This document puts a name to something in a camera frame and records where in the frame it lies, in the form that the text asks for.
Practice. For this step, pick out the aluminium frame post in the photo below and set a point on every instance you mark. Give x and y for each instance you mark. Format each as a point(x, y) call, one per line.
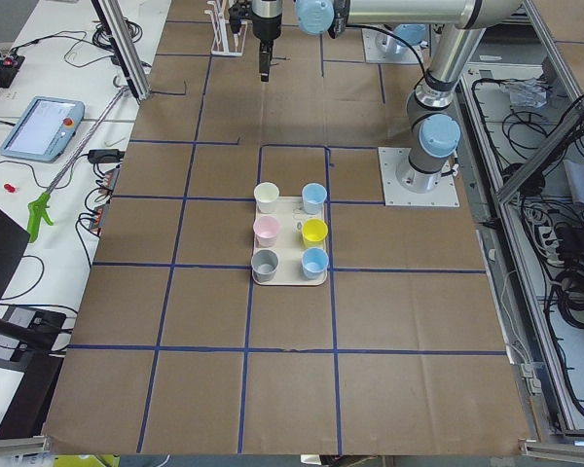
point(115, 26)

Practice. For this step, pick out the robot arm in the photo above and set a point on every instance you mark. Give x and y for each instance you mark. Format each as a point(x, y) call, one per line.
point(435, 135)

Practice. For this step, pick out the white ikea cup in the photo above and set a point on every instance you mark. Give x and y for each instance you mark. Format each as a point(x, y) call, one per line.
point(266, 195)

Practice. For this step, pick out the yellow cup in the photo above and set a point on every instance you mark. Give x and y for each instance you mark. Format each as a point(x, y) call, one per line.
point(314, 233)

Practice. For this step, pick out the pink cup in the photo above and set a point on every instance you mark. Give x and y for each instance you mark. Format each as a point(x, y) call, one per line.
point(266, 230)

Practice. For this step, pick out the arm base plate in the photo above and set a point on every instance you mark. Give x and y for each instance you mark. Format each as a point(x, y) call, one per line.
point(381, 48)
point(403, 186)

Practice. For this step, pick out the black power adapter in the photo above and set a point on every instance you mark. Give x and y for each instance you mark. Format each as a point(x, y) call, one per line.
point(105, 156)

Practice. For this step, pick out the beige serving tray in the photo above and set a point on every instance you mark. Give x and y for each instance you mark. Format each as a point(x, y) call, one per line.
point(289, 245)

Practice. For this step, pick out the white wire cup rack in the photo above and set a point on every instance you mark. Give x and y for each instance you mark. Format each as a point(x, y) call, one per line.
point(225, 42)

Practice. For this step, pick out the green handled reacher grabber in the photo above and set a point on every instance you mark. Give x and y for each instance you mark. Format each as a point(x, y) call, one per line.
point(38, 208)

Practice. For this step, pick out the light blue cup front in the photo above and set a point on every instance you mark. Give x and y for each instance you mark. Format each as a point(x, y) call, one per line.
point(315, 262)

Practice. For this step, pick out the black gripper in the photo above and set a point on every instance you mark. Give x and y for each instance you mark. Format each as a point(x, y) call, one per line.
point(268, 25)

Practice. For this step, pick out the grey cup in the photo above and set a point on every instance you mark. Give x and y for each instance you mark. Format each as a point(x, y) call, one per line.
point(264, 265)

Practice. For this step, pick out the blue teach pendant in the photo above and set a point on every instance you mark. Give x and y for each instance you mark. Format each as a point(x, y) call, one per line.
point(44, 129)

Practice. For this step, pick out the light blue cup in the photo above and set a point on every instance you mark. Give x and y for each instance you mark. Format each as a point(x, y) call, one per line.
point(315, 262)
point(313, 198)

